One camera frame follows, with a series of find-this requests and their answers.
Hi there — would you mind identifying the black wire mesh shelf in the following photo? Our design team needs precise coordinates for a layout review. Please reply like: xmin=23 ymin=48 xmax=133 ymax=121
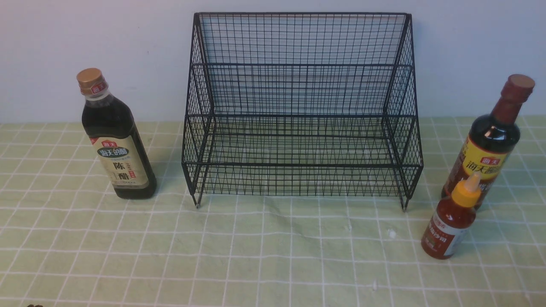
xmin=181 ymin=12 xmax=424 ymax=211

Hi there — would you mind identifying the dark vinegar bottle gold cap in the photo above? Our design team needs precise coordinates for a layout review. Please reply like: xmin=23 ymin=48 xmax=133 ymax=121
xmin=76 ymin=68 xmax=157 ymax=200

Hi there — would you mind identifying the soy sauce bottle red cap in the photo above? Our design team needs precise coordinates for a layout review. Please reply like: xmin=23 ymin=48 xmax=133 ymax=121
xmin=441 ymin=74 xmax=535 ymax=209

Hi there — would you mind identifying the green checkered tablecloth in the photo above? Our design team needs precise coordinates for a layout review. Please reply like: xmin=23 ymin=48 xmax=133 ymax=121
xmin=0 ymin=116 xmax=546 ymax=307

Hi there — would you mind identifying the small red sauce bottle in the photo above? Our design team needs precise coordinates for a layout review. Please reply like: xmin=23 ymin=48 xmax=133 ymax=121
xmin=421 ymin=172 xmax=482 ymax=260

